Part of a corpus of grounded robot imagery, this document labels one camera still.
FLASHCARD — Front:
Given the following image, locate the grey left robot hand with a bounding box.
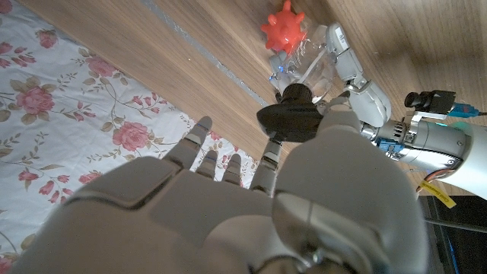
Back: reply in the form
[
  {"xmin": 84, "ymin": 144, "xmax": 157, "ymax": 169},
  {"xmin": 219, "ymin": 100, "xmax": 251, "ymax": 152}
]
[{"xmin": 325, "ymin": 21, "xmax": 469, "ymax": 172}]

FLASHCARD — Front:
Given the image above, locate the yellow cable label tag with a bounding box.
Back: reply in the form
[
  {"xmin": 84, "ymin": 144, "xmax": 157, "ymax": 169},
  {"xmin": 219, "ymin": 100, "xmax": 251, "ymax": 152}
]
[{"xmin": 416, "ymin": 180, "xmax": 457, "ymax": 209}]

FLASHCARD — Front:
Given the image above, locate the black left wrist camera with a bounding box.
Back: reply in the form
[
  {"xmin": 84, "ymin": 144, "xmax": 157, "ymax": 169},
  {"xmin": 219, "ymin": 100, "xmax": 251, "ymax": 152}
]
[{"xmin": 403, "ymin": 90, "xmax": 480, "ymax": 119}]

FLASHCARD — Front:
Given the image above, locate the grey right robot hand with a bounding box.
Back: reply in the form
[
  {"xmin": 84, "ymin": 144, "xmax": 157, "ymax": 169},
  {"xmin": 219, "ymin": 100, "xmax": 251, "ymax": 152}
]
[{"xmin": 11, "ymin": 110, "xmax": 431, "ymax": 274}]

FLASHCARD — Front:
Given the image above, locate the floral backdrop cloth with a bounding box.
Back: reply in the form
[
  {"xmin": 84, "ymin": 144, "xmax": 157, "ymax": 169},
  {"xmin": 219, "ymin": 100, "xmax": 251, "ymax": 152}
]
[{"xmin": 0, "ymin": 0, "xmax": 263, "ymax": 267}]

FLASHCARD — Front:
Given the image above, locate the clear plastic dispenser bottle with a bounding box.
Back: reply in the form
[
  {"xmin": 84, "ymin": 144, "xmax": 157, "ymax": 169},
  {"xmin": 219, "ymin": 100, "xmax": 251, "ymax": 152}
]
[{"xmin": 269, "ymin": 17, "xmax": 338, "ymax": 104}]

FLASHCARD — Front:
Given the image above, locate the orange spiky stress ball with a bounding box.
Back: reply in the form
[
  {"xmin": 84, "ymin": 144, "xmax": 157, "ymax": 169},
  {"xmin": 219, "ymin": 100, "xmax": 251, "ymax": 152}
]
[{"xmin": 260, "ymin": 0, "xmax": 307, "ymax": 54}]

